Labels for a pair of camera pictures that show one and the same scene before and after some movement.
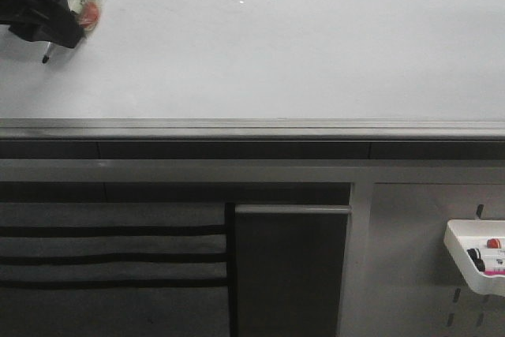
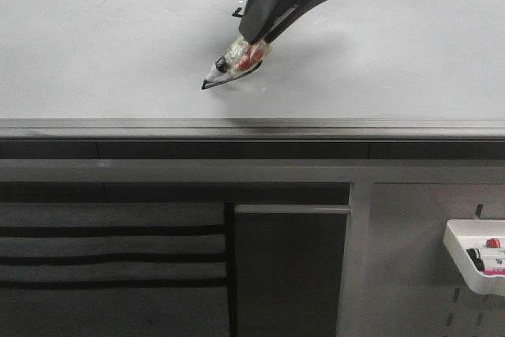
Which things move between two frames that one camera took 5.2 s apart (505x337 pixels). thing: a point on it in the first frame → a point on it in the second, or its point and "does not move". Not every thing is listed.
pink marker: x=495 y=272 does not move
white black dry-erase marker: x=83 y=1 → x=239 y=58
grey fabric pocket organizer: x=118 y=269 does not move
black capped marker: x=475 y=255 does not move
